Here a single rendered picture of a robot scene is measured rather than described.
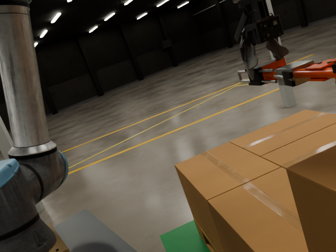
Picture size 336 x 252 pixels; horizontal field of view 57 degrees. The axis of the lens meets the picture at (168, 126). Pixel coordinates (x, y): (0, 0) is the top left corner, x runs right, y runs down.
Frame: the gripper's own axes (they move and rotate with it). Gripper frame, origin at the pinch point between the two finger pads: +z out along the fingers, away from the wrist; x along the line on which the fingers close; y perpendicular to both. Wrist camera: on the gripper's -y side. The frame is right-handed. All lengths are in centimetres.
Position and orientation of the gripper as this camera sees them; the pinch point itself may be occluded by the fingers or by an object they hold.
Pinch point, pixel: (266, 71)
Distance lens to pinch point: 93.6
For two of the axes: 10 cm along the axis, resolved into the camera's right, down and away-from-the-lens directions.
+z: 3.3, 9.2, 2.2
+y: 2.2, 1.5, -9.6
